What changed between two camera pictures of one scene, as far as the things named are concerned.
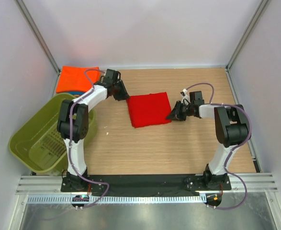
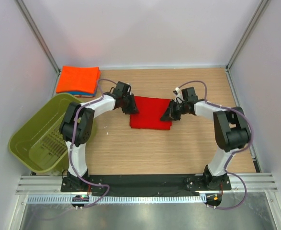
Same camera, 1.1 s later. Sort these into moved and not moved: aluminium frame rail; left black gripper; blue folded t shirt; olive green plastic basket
Moved: left black gripper
Not moved: olive green plastic basket; blue folded t shirt; aluminium frame rail
